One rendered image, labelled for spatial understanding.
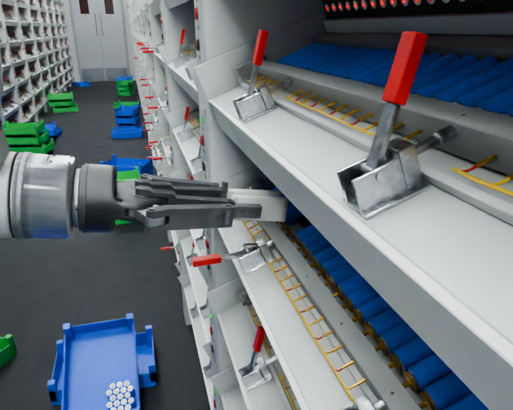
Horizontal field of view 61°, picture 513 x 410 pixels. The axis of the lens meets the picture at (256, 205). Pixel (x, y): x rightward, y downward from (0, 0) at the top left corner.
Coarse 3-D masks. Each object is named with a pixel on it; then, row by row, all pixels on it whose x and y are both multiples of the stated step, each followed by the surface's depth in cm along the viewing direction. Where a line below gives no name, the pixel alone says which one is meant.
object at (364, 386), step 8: (272, 248) 56; (280, 256) 54; (280, 264) 52; (288, 272) 51; (296, 280) 49; (296, 288) 48; (312, 304) 45; (312, 312) 44; (328, 328) 41; (328, 336) 40; (336, 344) 39; (344, 352) 38; (344, 360) 37; (352, 368) 36; (360, 376) 35; (360, 384) 35; (368, 392) 34; (376, 400) 33
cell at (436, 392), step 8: (448, 376) 31; (456, 376) 31; (432, 384) 31; (440, 384) 31; (448, 384) 31; (456, 384) 30; (464, 384) 30; (424, 392) 32; (432, 392) 31; (440, 392) 30; (448, 392) 30; (456, 392) 30; (464, 392) 30; (472, 392) 30; (432, 400) 31; (440, 400) 30; (448, 400) 30; (456, 400) 30; (440, 408) 30
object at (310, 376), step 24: (240, 240) 62; (240, 264) 57; (264, 288) 51; (288, 288) 49; (264, 312) 47; (288, 312) 46; (288, 336) 43; (312, 336) 42; (288, 360) 40; (312, 360) 39; (336, 360) 38; (384, 360) 37; (312, 384) 37; (336, 384) 36; (312, 408) 35; (336, 408) 34
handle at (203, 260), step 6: (246, 246) 54; (240, 252) 55; (246, 252) 55; (192, 258) 53; (198, 258) 53; (204, 258) 53; (210, 258) 53; (216, 258) 53; (222, 258) 54; (228, 258) 54; (234, 258) 54; (192, 264) 53; (198, 264) 53; (204, 264) 53
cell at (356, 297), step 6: (360, 288) 42; (366, 288) 42; (372, 288) 42; (348, 294) 42; (354, 294) 42; (360, 294) 41; (366, 294) 41; (372, 294) 41; (378, 294) 41; (354, 300) 41; (360, 300) 41; (366, 300) 41; (354, 306) 41
